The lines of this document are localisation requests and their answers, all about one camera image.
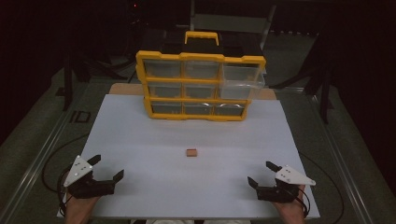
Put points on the yellow drawer organizer cabinet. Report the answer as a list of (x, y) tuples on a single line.
[(182, 79)]

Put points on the clear plastic drawer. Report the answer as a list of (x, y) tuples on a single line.
[(239, 84)]

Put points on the person's left hand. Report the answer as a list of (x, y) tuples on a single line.
[(77, 210)]

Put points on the aluminium rail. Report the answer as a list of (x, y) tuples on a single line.
[(339, 161), (34, 165)]

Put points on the black stand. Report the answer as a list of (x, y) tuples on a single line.
[(67, 84), (323, 84)]

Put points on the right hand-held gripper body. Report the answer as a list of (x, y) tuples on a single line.
[(280, 193)]

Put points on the small brown block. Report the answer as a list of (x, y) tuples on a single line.
[(191, 152)]

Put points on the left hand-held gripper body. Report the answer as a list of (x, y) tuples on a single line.
[(84, 186)]

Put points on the white table board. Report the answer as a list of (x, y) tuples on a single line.
[(174, 186)]

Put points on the person's right hand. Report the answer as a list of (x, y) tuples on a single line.
[(292, 211)]

